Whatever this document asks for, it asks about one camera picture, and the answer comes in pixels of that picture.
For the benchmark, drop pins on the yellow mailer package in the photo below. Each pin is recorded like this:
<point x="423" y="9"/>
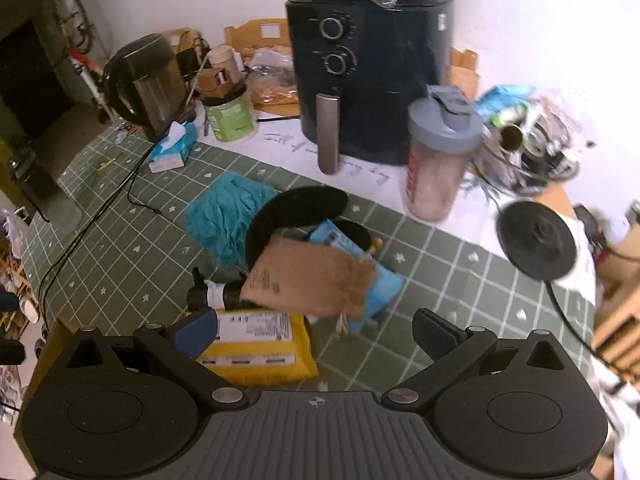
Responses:
<point x="295" y="355"/>

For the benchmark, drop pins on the yellow pen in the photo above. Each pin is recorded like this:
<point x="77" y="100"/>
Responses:
<point x="106" y="162"/>

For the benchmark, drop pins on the bicycle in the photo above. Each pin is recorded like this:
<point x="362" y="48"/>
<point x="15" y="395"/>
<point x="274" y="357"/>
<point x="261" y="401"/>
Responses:
<point x="75" y="35"/>

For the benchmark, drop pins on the black round zip pouch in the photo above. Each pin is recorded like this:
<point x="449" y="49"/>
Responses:
<point x="300" y="205"/>

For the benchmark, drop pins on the black and white small bottle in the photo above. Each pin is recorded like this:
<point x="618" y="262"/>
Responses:
<point x="230" y="296"/>

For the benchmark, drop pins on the green label canister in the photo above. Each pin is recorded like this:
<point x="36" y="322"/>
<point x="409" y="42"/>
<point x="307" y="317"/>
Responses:
<point x="232" y="117"/>

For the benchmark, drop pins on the blue tissue pack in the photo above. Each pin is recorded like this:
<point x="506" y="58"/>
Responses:
<point x="172" y="152"/>

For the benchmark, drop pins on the cardboard box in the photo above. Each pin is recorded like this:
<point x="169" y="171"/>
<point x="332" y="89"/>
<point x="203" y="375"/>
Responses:
<point x="250" y="35"/>

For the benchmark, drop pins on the brown burlap bag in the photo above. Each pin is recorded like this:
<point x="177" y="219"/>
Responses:
<point x="305" y="275"/>

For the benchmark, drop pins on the brown jar with cork lid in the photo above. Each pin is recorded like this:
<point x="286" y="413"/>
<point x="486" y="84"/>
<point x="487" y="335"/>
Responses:
<point x="225" y="62"/>

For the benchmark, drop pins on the plain wooden chair back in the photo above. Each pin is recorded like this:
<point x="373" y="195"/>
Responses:
<point x="465" y="75"/>

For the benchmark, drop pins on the black electric kettle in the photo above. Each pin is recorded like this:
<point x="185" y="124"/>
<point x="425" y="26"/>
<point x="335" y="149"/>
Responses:
<point x="150" y="85"/>

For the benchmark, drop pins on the blue green snack packet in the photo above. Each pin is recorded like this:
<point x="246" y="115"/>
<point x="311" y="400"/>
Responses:
<point x="502" y="102"/>

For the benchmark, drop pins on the black kettle base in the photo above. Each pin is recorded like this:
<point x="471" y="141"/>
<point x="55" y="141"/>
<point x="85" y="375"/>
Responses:
<point x="535" y="240"/>

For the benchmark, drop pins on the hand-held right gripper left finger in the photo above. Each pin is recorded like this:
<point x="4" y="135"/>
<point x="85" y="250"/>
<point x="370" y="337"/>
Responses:
<point x="192" y="337"/>

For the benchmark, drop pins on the dark translucent water bottle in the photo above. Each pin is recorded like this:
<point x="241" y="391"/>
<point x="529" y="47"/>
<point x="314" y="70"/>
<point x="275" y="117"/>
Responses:
<point x="40" y="190"/>

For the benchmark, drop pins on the teal bath loofah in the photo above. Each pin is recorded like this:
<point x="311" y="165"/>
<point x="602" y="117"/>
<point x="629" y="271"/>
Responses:
<point x="225" y="210"/>

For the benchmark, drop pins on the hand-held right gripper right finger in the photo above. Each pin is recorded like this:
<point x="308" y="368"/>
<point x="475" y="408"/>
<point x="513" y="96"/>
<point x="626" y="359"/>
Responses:
<point x="434" y="336"/>

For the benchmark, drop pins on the clear plastic bread bag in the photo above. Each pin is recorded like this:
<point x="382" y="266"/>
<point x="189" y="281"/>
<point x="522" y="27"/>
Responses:
<point x="272" y="80"/>

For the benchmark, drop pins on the grey lid shaker bottle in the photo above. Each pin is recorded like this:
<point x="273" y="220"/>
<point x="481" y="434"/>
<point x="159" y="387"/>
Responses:
<point x="435" y="170"/>

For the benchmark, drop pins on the dark blue air fryer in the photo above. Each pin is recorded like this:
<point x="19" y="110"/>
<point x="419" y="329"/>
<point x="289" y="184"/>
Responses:
<point x="390" y="60"/>

